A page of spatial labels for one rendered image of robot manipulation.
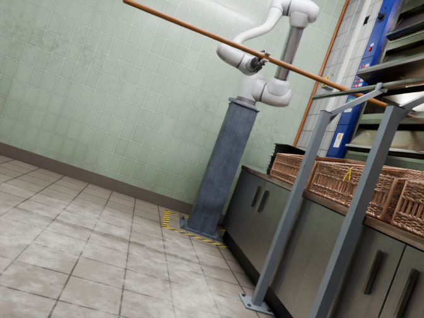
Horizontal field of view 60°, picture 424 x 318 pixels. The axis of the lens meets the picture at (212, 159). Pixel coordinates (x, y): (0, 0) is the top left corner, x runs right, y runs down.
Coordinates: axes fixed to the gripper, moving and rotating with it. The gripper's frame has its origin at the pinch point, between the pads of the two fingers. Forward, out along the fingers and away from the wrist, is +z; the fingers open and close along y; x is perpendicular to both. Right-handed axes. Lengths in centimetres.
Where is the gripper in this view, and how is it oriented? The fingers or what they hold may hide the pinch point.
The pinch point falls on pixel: (265, 57)
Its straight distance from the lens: 211.9
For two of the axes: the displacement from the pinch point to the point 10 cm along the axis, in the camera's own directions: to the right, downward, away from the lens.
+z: 1.5, 0.8, -9.9
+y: -3.4, 9.4, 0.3
